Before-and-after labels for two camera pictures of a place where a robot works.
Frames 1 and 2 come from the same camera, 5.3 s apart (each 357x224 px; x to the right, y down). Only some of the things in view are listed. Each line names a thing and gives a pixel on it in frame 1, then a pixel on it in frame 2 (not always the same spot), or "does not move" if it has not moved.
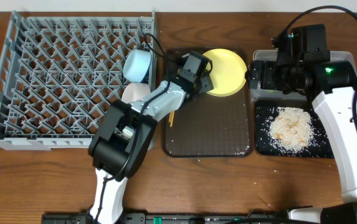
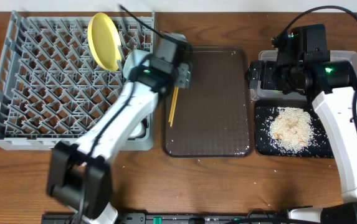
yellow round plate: (227, 72) → (104, 41)
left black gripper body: (205, 83) → (182, 74)
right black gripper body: (270, 76) does not move
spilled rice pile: (291, 128) does not move
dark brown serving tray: (210, 126) does not move
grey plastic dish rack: (58, 76) does not move
